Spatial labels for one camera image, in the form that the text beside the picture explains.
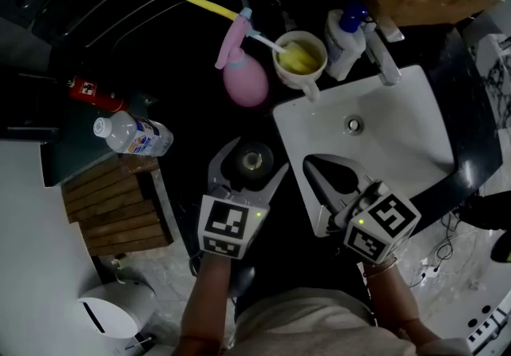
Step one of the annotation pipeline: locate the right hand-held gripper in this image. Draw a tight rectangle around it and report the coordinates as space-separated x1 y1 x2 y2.
301 152 422 266

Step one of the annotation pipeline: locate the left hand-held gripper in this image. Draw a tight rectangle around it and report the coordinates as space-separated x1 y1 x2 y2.
197 136 290 260

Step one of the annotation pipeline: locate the small glass jar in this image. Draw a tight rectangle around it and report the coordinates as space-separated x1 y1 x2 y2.
233 141 275 180

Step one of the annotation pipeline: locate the person's right forearm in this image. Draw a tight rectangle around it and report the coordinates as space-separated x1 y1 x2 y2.
365 258 444 347

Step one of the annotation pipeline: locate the person's left forearm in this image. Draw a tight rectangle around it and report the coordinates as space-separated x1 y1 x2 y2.
179 254 236 356

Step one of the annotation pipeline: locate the white sink basin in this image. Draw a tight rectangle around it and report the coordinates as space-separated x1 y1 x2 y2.
272 65 456 239

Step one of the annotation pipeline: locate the pink spray bottle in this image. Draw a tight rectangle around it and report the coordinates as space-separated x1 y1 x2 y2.
214 6 269 108

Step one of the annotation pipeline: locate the clear plastic water bottle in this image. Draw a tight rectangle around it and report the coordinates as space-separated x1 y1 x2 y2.
93 109 175 158

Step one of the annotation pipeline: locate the white pump bottle blue cap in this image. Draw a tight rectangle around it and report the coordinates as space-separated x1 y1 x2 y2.
323 1 370 82

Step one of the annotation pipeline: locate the black sink countertop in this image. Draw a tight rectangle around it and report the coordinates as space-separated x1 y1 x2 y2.
171 0 504 235

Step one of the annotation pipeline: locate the white ceramic cup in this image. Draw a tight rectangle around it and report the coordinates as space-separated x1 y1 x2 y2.
271 30 329 103

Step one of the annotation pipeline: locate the worn wooden board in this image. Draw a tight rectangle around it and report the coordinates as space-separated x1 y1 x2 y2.
63 153 161 192

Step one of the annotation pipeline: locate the chrome faucet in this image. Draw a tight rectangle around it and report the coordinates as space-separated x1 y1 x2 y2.
361 17 406 87

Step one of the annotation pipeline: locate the wooden slat pallet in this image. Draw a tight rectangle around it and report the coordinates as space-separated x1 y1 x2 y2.
63 176 176 259

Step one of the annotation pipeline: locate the person's light shirt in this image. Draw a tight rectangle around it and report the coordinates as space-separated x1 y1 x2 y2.
233 286 472 356

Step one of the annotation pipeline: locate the dark green platform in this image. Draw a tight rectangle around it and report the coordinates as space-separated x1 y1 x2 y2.
39 90 160 188

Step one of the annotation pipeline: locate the large red fire extinguisher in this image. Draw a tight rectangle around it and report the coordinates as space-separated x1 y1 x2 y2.
66 74 131 113

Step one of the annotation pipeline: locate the white round appliance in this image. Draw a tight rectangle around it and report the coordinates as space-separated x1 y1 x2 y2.
75 280 159 342

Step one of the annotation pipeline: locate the yellow sponge brush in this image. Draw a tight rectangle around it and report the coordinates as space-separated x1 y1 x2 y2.
185 0 320 74

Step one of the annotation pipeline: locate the marble pattern cabinet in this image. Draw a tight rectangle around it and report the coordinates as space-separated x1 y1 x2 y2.
465 21 511 130

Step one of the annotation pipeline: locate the white perforated panel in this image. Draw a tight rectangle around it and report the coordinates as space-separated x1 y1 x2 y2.
449 294 511 356

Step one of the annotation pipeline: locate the thin right wrist bracelet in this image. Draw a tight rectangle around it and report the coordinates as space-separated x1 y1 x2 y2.
361 254 399 279

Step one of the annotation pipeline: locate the thin wrist bracelet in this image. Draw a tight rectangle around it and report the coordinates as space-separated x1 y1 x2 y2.
188 252 203 278
361 254 399 279

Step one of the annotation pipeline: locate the thin left wrist bracelet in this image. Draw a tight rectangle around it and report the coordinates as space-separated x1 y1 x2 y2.
188 252 203 278

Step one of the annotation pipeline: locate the black floor cable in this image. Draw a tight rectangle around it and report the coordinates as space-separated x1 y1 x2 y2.
433 210 464 271

